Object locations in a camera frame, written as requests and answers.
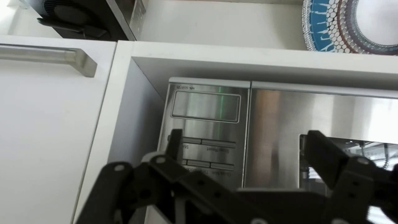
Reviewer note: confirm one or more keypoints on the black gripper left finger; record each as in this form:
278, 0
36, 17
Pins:
137, 188

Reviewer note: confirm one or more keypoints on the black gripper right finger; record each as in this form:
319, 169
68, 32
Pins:
358, 188

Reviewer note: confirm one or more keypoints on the stainless steel microwave door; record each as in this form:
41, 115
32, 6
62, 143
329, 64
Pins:
273, 137

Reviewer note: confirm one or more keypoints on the open microwave oven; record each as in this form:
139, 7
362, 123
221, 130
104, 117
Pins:
132, 124

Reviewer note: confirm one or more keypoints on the white upper cabinet door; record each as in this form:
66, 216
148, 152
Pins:
45, 144

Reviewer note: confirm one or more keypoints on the blue patterned decorative plate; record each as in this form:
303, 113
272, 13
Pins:
327, 28

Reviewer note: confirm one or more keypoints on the black drip coffee maker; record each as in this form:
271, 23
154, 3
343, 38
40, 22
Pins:
78, 16

